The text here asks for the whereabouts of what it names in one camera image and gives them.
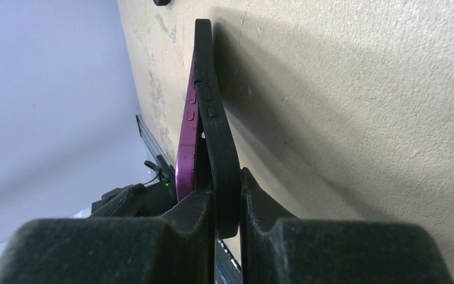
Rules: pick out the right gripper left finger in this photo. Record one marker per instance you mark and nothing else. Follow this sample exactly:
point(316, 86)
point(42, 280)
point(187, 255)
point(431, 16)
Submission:
point(177, 247)

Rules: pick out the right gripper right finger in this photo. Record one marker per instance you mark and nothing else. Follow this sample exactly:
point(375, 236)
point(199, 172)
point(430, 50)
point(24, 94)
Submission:
point(278, 247)

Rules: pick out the purple phone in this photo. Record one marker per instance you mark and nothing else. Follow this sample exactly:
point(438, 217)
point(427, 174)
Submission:
point(186, 153)

